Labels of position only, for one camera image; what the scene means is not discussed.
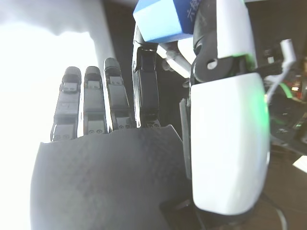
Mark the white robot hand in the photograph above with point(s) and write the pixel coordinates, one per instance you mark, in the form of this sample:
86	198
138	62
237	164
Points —
108	179

